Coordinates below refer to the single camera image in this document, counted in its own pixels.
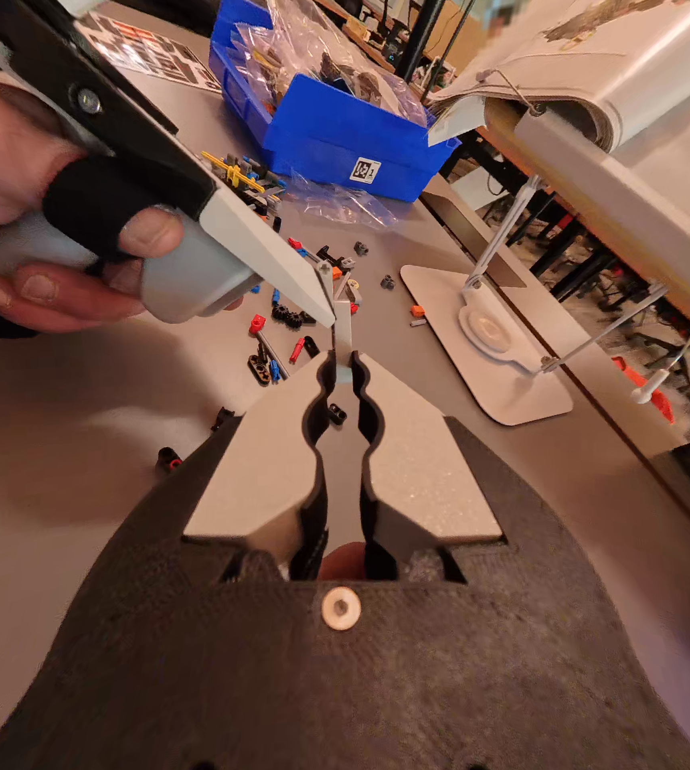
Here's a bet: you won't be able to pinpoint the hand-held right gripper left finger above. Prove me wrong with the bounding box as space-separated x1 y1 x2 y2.
182 351 334 566

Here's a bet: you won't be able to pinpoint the instruction booklet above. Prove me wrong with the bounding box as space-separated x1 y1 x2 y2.
426 0 690 152

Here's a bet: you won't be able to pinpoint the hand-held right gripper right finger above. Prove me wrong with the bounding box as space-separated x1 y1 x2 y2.
351 351 505 566

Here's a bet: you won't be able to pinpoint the black pole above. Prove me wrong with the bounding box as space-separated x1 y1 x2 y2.
394 0 447 82

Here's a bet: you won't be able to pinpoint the partly built lego model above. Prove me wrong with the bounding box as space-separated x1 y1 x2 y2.
200 150 288 232

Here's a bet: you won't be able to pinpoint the red object on floor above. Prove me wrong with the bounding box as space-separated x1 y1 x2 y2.
612 356 676 424

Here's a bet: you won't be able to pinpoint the white tray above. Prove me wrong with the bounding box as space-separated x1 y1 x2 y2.
400 66 690 426

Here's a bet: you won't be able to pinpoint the long grey lego axle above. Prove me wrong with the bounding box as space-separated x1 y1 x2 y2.
257 331 290 381

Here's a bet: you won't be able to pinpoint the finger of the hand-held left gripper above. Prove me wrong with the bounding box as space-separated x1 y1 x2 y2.
199 188 337 329

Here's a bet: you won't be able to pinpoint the sticker sheet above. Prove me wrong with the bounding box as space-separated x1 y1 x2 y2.
74 11 223 92

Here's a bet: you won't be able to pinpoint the blue storage bin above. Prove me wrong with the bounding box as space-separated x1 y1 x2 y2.
208 0 461 203

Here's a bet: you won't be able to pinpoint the clear bags of lego parts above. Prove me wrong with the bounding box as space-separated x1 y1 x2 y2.
231 0 430 127

